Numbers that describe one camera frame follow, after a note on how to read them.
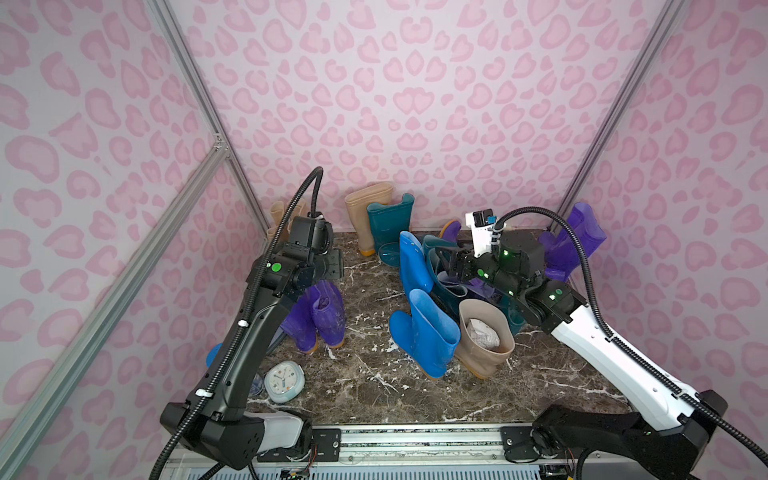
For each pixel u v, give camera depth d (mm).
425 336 776
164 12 679
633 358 419
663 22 705
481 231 580
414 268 828
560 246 974
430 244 780
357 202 936
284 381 813
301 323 777
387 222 957
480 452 725
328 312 701
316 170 483
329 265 643
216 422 370
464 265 588
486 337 705
